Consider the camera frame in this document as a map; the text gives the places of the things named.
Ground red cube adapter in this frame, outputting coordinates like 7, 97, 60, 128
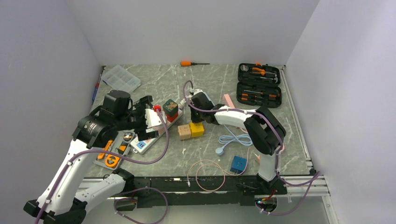
165, 113, 179, 123

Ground orange pliers in black case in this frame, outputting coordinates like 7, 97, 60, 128
252, 67, 277, 77

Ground orange handle screwdriver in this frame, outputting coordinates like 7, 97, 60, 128
180, 61, 209, 67

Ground black tool case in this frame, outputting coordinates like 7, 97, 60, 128
236, 63, 282, 108

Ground yellow cube adapter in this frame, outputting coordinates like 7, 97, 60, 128
189, 122, 205, 138

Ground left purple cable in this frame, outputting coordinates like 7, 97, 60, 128
33, 108, 171, 224

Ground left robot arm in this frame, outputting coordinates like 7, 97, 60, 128
23, 90, 162, 224

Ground white power strip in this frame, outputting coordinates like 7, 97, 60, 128
130, 108, 185, 155

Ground grey tool case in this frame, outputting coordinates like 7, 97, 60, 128
93, 131, 135, 170

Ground light blue cable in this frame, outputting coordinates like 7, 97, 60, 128
215, 123, 254, 156

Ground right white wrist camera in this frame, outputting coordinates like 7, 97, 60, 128
189, 88, 204, 96

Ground round tape measure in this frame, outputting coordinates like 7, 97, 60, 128
240, 64, 249, 72

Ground blue cube adapter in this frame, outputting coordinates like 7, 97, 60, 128
230, 156, 248, 175

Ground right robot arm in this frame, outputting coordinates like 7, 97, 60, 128
184, 91, 286, 194

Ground thin pink charging cable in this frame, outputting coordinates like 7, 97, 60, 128
187, 148, 251, 192

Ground dark green cube adapter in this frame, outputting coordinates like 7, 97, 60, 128
163, 99, 178, 117

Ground peach cube adapter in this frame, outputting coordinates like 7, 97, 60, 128
177, 124, 191, 140

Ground black base frame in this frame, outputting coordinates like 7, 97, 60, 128
115, 175, 287, 208

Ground aluminium rail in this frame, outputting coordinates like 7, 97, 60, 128
74, 175, 331, 201

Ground pink power strip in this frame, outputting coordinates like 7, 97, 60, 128
223, 94, 235, 108

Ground blue pen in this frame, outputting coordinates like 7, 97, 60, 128
92, 74, 102, 103

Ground clear plastic screw box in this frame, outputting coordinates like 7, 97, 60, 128
101, 65, 141, 93

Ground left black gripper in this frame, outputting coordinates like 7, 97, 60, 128
115, 97, 159, 140

